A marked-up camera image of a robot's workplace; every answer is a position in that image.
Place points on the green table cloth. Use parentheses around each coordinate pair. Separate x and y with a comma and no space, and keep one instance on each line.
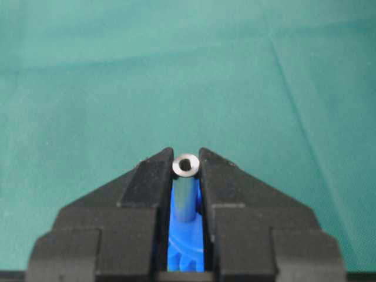
(284,89)

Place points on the small metal shaft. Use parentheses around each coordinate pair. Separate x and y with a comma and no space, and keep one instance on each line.
(185,168)

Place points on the blue plastic gear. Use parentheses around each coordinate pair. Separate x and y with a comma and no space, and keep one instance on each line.
(185,251)

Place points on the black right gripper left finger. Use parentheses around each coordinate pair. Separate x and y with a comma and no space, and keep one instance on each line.
(118,232)

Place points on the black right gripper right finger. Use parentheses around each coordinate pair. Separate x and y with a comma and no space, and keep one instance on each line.
(258,233)

